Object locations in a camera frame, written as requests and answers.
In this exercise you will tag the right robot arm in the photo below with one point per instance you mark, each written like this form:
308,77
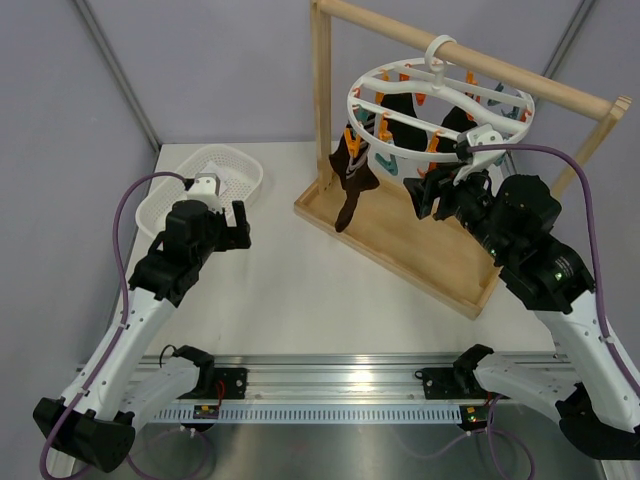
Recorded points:
599,413

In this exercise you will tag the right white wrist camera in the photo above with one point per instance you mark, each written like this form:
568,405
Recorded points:
477,149

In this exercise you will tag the aluminium mounting rail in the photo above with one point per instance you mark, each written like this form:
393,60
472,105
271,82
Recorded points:
379,378

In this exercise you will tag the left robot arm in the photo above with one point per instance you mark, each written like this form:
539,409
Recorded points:
96,419

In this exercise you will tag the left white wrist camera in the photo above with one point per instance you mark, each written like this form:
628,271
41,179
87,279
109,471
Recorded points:
205,188

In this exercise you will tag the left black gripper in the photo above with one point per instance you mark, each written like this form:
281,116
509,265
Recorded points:
233,237

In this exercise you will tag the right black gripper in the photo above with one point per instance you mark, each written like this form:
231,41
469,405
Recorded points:
448,191

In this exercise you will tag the white round clip hanger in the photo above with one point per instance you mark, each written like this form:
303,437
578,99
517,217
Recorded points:
398,109

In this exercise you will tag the brown sock with stripes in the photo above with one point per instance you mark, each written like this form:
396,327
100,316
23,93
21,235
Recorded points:
354,173

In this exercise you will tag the white perforated plastic basket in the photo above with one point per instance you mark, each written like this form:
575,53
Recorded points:
244,184

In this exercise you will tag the wooden hanger rack frame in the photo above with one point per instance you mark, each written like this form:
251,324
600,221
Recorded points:
437,257

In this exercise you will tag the white sock in basket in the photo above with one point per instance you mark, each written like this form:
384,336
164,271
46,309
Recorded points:
214,168

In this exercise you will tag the white slotted cable duct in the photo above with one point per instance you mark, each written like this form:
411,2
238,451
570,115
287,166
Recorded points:
333,414

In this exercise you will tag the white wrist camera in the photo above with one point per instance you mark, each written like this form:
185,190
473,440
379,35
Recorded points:
205,188
477,149

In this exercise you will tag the dark brown small sock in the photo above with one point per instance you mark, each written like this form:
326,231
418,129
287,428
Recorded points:
347,210

